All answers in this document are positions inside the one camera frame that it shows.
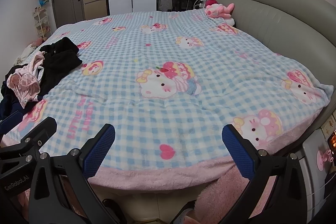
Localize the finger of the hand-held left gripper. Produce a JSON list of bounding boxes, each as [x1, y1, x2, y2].
[[0, 112, 17, 132], [0, 117, 57, 161]]

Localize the pink fuzzy clothing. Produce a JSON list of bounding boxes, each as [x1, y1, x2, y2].
[[194, 169, 265, 224]]

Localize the pink plush toy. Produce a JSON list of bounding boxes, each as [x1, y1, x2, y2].
[[205, 3, 235, 19]]

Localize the blue checked printed blanket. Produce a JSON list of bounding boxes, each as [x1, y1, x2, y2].
[[1, 9, 332, 191]]

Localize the white wire rack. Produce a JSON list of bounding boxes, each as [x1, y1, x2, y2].
[[32, 7, 53, 42]]

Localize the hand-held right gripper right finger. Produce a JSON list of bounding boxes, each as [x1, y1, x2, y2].
[[222, 124, 315, 224]]

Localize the black garment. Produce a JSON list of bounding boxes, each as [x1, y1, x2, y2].
[[39, 37, 83, 96]]

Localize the pink sticker hook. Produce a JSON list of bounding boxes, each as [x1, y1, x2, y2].
[[316, 149, 335, 172]]

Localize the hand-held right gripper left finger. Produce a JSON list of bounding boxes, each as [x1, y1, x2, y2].
[[28, 123, 116, 224]]

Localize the pink printed pajama pants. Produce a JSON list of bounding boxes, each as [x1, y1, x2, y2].
[[7, 52, 46, 109]]

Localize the white bedside cabinet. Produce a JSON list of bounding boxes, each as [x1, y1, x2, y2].
[[301, 109, 336, 214]]

